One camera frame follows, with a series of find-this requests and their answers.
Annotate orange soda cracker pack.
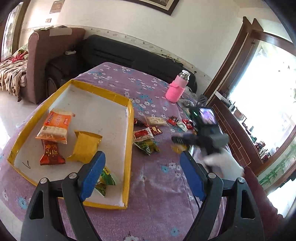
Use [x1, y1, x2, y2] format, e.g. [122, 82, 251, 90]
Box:
[35, 108, 75, 145]

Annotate red dark candy wrapper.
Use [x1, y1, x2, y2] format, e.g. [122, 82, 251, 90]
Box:
[133, 118, 148, 128]

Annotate purple floral tablecloth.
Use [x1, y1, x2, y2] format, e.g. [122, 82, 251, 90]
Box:
[1, 63, 201, 240]

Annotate yellow cardboard tray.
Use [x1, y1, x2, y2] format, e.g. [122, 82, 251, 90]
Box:
[7, 80, 134, 209]

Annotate pink knitted thermos bottle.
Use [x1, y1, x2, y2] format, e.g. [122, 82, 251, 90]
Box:
[165, 70, 191, 103]

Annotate green pea snack packet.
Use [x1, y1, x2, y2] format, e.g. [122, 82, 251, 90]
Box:
[95, 166, 116, 197]

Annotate framed painting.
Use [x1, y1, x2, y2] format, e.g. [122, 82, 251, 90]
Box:
[126, 0, 179, 16]

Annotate black phone stand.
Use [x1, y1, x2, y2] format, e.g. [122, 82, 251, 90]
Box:
[197, 94, 208, 106]

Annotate yellow green text packet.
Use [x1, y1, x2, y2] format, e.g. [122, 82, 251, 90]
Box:
[134, 139, 160, 155]

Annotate dark red jujube snack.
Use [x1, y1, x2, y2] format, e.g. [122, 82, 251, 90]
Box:
[40, 140, 66, 166]

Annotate yellow biscuit pack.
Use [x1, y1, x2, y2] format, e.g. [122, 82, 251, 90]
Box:
[171, 144, 189, 154]

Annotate clear bag dark contents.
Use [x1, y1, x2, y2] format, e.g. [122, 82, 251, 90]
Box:
[177, 98, 195, 109]

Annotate small beige cracker packet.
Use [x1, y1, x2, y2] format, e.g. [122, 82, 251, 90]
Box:
[145, 116, 168, 126]

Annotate plain yellow snack pack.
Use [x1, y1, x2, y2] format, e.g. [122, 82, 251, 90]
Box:
[67, 130, 103, 164]

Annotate black sofa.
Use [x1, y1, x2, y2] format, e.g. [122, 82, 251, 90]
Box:
[45, 35, 187, 87]

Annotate red white snack packet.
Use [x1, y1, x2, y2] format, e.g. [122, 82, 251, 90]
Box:
[133, 128, 154, 142]

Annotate small red candy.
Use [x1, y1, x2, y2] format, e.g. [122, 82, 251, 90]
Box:
[182, 118, 194, 130]

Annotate maroon armchair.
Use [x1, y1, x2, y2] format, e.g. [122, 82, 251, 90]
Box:
[20, 27, 85, 104]

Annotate patterned sofa blanket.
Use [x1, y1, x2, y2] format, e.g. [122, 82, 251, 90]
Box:
[1, 44, 29, 102]

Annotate red black candy wrapper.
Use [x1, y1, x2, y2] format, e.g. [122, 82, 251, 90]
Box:
[167, 116, 178, 126]

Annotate white gloved right hand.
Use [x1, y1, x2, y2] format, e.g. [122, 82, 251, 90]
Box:
[203, 148, 244, 181]

